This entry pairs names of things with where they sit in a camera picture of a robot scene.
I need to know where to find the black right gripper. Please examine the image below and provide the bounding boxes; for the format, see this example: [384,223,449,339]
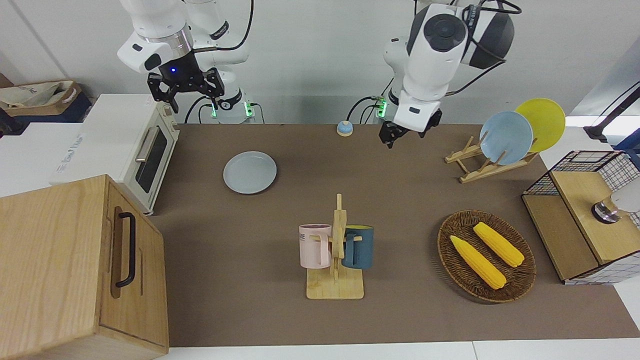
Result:
[146,68,224,114]

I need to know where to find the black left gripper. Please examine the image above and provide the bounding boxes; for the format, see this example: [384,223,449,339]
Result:
[378,108,444,150]

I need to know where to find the gray round plate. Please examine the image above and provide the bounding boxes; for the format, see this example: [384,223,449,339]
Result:
[223,151,277,195]

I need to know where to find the wooden plate rack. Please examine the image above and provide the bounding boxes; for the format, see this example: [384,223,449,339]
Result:
[445,131,540,184]

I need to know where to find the light blue plate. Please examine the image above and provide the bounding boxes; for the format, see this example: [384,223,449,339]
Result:
[479,111,534,166]

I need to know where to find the yellow plate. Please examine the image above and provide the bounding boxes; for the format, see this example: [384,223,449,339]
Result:
[515,98,566,154]

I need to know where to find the cream toaster oven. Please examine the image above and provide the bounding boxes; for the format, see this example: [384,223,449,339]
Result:
[122,102,181,216]

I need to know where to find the white toaster oven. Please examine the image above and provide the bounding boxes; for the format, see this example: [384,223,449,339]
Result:
[50,94,157,187]

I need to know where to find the dark blue mug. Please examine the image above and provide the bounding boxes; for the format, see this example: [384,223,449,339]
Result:
[342,225,374,270]

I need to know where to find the yellow corn cob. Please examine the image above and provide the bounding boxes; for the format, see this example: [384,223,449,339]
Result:
[450,235,507,290]
[473,222,525,268]

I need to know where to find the brown wicker basket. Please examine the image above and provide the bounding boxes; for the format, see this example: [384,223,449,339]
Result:
[437,210,537,304]

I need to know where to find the pink mug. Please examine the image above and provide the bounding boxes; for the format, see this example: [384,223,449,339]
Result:
[299,223,333,269]

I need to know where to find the cardboard box with bag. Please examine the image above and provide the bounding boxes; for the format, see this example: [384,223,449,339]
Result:
[0,80,94,126]

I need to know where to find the wooden mug tree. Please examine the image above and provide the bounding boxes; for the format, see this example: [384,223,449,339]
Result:
[306,194,365,300]

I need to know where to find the black metal stand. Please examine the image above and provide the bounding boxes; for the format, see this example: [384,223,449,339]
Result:
[583,82,640,144]

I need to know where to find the wooden cabinet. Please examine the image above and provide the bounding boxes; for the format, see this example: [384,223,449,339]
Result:
[0,174,170,360]

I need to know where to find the black base cable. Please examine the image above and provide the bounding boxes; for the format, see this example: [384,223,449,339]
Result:
[184,97,217,124]
[347,95,382,125]

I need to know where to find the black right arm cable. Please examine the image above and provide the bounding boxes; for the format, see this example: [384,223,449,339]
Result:
[192,0,255,53]

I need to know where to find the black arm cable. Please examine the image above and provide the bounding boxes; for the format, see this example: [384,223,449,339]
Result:
[444,0,523,97]
[192,0,255,53]

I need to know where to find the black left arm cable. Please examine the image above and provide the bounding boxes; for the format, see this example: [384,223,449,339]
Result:
[444,0,523,97]

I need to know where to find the black cabinet handle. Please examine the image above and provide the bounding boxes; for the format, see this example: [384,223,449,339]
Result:
[115,212,137,288]

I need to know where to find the wooden shelf with wire basket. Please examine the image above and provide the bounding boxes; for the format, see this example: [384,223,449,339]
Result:
[521,150,640,286]

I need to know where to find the white device with metal ring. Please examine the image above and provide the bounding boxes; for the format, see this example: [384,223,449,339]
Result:
[591,177,640,224]

